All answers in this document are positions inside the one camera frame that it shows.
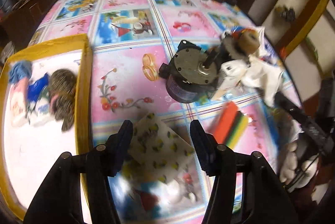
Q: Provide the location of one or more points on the motor with brown roller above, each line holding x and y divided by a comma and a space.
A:
240, 42

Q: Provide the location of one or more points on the colourful patterned tablecloth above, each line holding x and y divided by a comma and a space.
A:
130, 40

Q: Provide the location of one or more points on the black gear motor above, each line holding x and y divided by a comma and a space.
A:
192, 72

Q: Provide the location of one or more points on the pink tissue pack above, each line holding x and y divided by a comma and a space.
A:
18, 102

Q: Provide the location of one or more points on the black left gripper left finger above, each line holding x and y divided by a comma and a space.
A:
58, 199

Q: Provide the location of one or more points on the right white gloved hand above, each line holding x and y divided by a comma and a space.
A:
290, 164

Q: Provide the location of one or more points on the yellow cardboard box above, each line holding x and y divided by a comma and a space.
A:
28, 152

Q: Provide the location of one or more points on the blue cloth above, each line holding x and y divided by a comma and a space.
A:
21, 69

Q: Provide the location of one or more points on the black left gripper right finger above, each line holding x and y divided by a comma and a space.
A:
245, 190

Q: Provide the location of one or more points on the brown knitted hat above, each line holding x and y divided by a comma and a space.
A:
62, 88

